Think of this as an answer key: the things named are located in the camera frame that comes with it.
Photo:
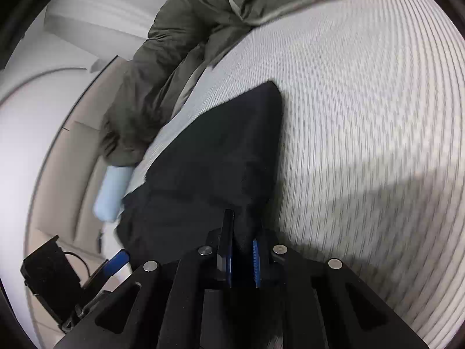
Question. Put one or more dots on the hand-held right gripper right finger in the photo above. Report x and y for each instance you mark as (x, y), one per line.
(257, 261)

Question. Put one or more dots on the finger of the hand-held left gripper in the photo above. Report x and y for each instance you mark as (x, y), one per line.
(117, 260)

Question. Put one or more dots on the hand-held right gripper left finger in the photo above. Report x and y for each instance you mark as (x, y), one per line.
(228, 261)

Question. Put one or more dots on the black pants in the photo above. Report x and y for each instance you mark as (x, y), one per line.
(218, 160)

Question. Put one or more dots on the light blue pillow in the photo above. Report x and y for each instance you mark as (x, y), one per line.
(110, 192)

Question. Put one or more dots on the beige upholstered headboard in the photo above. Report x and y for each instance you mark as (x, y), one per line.
(72, 160)

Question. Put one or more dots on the white patterned bed sheet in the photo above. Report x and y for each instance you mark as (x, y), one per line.
(363, 116)

